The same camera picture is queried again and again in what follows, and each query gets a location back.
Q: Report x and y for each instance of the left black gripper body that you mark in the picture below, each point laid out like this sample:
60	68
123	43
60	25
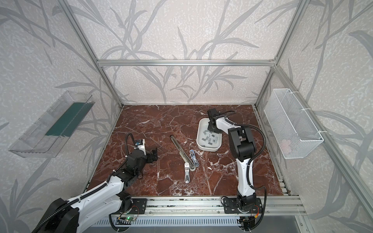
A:
150	155

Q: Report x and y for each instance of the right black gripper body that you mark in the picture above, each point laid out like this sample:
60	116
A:
212	116

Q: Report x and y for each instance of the small white stapler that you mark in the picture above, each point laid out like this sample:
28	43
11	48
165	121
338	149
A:
187	172

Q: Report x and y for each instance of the grey white large stapler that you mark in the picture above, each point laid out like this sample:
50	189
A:
182	153

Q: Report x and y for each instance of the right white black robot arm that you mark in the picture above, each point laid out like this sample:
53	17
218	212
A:
243	148

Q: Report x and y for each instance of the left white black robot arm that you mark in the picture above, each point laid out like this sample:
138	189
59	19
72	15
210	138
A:
79	213

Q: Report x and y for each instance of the white plastic tray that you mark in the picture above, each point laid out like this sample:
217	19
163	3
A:
203	125

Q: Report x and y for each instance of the green circuit board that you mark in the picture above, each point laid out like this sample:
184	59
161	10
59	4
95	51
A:
125	220

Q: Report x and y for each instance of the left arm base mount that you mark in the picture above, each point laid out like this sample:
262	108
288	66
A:
135	206

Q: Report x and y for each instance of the aluminium front rail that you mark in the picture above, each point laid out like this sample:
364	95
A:
212	206

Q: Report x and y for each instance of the white wire mesh basket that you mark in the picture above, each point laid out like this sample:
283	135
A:
294	131

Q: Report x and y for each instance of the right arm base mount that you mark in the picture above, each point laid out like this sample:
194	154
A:
230	206

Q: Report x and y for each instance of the clear wall shelf green mat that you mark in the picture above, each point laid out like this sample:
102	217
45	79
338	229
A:
48	135

